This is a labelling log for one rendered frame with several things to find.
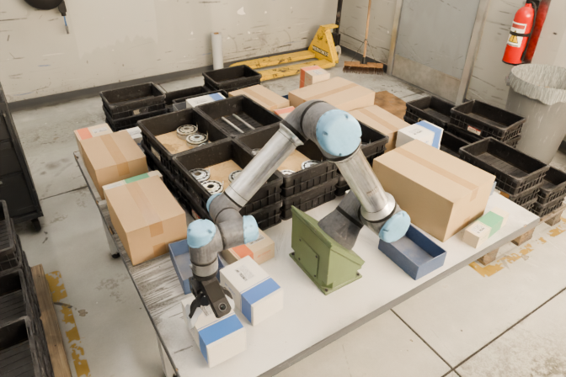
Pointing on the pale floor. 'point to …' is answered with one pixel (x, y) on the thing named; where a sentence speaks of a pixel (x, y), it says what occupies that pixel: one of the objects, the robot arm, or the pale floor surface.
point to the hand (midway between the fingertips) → (212, 321)
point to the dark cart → (16, 172)
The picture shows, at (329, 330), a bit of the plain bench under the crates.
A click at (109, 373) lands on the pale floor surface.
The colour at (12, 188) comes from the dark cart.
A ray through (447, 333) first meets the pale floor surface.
